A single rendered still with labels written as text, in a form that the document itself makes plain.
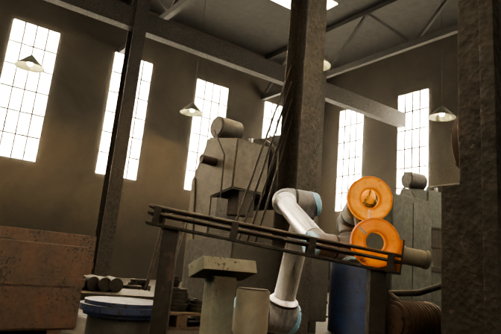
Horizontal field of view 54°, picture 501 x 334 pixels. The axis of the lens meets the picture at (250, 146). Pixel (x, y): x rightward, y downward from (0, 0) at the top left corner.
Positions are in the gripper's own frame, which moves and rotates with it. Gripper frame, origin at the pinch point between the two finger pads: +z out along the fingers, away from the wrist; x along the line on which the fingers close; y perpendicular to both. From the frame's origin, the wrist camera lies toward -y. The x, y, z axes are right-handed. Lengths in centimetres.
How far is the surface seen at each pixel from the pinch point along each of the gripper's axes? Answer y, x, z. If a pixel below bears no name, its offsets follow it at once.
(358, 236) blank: -18.4, -5.5, 6.4
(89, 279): 7, -147, -201
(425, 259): -23.6, 15.3, 6.0
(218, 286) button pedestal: -30, -49, -30
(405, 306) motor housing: -37.3, 9.7, 1.7
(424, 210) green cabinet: 156, 158, -359
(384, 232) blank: -16.5, 2.5, 6.9
